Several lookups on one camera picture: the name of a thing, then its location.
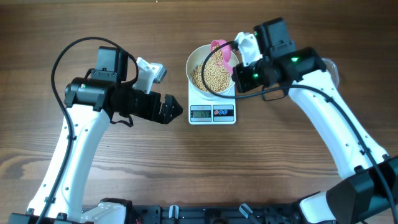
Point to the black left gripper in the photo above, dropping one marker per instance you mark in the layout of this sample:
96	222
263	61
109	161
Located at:
164	117

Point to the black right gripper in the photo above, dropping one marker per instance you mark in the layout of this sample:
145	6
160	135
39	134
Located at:
239	76

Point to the pink plastic scoop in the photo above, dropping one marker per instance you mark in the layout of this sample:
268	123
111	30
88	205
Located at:
222	56

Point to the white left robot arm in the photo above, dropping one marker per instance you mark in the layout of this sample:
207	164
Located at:
90	103

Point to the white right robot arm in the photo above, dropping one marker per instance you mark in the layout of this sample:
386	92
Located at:
368	174

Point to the cream white bowl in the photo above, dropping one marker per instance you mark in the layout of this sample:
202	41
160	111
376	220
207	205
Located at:
216	78

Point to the white digital kitchen scale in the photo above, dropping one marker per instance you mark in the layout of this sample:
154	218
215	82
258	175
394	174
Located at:
209	110

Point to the clear plastic bean container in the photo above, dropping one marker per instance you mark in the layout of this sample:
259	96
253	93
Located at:
333	70

